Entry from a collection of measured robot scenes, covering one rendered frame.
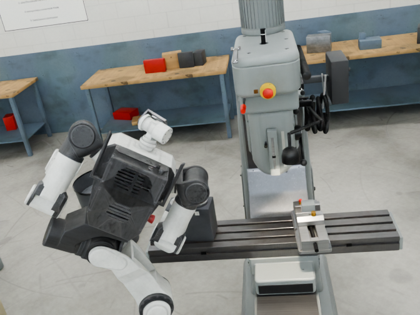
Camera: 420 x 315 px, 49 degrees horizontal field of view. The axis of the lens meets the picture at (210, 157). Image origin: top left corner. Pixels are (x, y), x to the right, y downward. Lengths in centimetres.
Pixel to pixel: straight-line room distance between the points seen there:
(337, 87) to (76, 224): 131
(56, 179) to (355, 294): 234
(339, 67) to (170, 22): 430
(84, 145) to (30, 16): 536
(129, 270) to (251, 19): 117
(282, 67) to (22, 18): 550
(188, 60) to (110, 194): 440
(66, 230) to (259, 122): 88
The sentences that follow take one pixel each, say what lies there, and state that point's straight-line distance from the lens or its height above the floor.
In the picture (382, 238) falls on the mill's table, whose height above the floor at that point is 96.
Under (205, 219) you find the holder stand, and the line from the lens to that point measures 226.
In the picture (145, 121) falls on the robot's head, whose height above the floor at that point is 176.
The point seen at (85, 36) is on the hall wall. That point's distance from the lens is 666.
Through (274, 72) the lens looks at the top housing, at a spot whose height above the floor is 183.
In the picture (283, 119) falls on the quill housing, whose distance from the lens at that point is 198.
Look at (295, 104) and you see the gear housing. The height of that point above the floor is 166.
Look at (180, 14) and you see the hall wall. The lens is 628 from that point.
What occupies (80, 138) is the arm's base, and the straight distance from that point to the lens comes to 161.
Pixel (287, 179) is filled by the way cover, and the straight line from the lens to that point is 259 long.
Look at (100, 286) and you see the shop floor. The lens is 383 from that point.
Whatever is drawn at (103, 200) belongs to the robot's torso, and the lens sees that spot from 158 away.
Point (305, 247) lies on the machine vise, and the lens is 217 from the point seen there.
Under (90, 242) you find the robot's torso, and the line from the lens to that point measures 179.
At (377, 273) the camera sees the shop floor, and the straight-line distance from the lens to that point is 361.
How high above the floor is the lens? 232
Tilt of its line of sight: 25 degrees down
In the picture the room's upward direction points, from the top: 9 degrees counter-clockwise
